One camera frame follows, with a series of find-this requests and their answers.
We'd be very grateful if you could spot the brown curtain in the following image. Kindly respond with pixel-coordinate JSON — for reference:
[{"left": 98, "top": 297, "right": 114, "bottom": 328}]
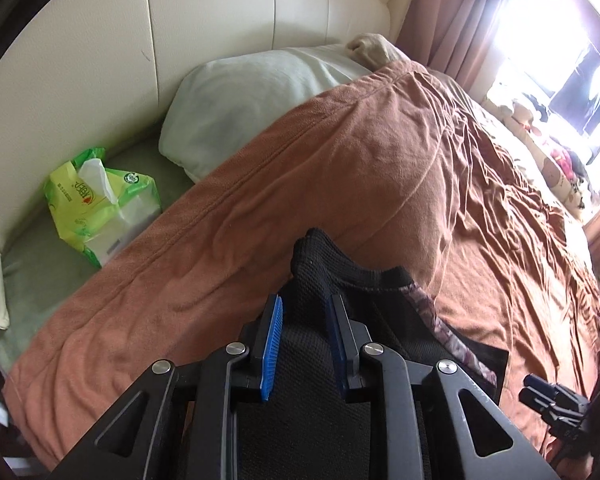
[{"left": 400, "top": 0, "right": 511, "bottom": 81}]

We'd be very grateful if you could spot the green bed sheet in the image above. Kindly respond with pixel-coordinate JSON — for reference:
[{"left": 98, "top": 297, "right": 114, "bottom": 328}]
[{"left": 0, "top": 135, "right": 201, "bottom": 376}]

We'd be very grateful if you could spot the brown fleece blanket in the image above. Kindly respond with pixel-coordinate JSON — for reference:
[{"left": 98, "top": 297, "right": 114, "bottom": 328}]
[{"left": 2, "top": 60, "right": 600, "bottom": 471}]

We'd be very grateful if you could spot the cream padded headboard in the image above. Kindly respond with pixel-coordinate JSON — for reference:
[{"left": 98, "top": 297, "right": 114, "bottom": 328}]
[{"left": 0, "top": 0, "right": 416, "bottom": 241}]

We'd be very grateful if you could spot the cartoon print pillow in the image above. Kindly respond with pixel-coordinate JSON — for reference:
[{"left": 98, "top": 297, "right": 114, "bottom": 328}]
[{"left": 485, "top": 95, "right": 593, "bottom": 221}]

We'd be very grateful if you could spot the beige plush cloth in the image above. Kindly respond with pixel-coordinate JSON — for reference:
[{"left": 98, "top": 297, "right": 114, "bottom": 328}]
[{"left": 347, "top": 32, "right": 406, "bottom": 71}]

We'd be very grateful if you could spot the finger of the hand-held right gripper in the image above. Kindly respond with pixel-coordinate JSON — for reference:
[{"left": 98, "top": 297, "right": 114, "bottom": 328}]
[
  {"left": 524, "top": 374, "right": 561, "bottom": 397},
  {"left": 519, "top": 389, "right": 566, "bottom": 420}
]

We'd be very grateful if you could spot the white pillow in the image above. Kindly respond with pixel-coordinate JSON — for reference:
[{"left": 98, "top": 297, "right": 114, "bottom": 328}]
[{"left": 159, "top": 44, "right": 376, "bottom": 183}]

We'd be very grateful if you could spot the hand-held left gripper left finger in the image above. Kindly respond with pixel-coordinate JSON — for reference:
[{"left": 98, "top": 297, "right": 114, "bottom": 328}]
[{"left": 50, "top": 296, "right": 284, "bottom": 480}]

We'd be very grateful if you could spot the green tissue pack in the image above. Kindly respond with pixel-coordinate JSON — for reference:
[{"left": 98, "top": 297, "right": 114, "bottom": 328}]
[{"left": 44, "top": 147, "right": 161, "bottom": 268}]

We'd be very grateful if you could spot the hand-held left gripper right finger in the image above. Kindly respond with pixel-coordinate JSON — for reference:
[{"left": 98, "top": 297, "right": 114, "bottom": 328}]
[{"left": 330, "top": 294, "right": 561, "bottom": 480}]

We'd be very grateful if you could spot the black knit garment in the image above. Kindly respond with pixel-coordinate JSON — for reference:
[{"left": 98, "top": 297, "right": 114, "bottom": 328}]
[{"left": 230, "top": 227, "right": 511, "bottom": 480}]

